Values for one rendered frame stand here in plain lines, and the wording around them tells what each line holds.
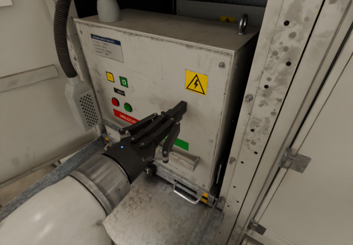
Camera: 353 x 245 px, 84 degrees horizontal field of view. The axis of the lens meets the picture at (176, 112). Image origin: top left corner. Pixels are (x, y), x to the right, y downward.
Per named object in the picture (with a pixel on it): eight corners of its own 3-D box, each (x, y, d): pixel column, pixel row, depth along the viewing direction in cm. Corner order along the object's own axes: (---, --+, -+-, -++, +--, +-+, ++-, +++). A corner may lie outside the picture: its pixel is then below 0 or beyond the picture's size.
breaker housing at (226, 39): (209, 194, 65) (236, 51, 36) (107, 136, 87) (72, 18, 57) (252, 115, 99) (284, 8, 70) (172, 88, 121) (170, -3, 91)
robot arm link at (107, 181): (113, 225, 32) (137, 196, 36) (99, 195, 26) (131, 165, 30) (78, 196, 36) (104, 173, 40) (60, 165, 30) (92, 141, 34)
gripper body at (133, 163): (103, 172, 39) (135, 143, 45) (135, 194, 35) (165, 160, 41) (93, 146, 34) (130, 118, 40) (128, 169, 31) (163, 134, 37)
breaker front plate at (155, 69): (206, 195, 65) (230, 55, 36) (106, 138, 86) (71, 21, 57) (208, 192, 66) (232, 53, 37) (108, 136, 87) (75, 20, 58)
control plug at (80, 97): (86, 133, 68) (69, 89, 57) (77, 128, 70) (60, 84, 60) (104, 121, 73) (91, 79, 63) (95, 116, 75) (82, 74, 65)
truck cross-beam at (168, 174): (212, 207, 66) (214, 197, 63) (104, 143, 90) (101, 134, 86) (218, 195, 70) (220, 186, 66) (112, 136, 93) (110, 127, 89)
